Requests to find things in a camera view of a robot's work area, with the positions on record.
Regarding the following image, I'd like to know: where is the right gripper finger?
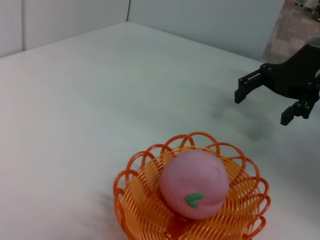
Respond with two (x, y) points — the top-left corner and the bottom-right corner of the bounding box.
(280, 94), (320, 126)
(234, 68), (265, 104)

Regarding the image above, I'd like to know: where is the orange woven plastic basket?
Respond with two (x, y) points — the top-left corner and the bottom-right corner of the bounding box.
(112, 131), (272, 240)

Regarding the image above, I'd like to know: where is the pink peach with green leaf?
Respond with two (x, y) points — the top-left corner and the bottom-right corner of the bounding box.
(159, 149), (230, 220)

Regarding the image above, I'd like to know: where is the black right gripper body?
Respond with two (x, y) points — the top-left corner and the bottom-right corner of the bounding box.
(259, 44), (320, 101)

